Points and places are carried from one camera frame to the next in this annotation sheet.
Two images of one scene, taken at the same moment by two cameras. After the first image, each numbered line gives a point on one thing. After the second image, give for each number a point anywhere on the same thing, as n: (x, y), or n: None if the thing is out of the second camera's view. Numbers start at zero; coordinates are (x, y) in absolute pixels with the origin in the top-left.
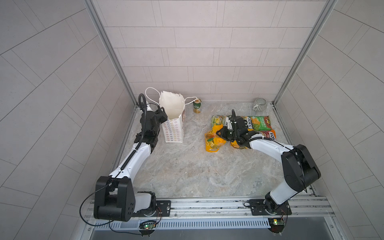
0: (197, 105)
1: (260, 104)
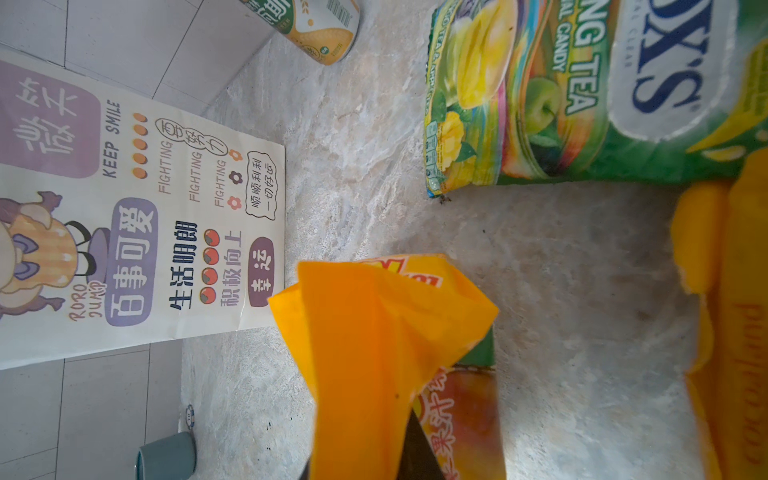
0: (326, 30)
1: None
